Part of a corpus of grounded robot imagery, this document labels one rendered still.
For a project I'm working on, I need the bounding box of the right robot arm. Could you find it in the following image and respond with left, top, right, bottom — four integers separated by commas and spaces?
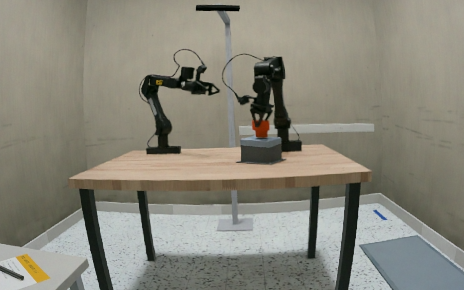
141, 67, 195, 150

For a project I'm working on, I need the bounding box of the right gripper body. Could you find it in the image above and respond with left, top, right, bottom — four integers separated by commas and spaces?
187, 66, 210, 95

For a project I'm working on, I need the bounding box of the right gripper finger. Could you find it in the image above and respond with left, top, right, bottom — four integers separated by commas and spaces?
208, 83, 220, 96
192, 81, 208, 95

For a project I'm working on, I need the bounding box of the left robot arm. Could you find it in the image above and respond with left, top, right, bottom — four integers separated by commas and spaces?
252, 56, 302, 144

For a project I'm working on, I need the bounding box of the orange-brown peg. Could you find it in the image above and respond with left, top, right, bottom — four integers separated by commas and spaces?
252, 120, 270, 138

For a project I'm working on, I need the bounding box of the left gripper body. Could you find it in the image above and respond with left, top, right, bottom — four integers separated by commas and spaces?
241, 93, 274, 112

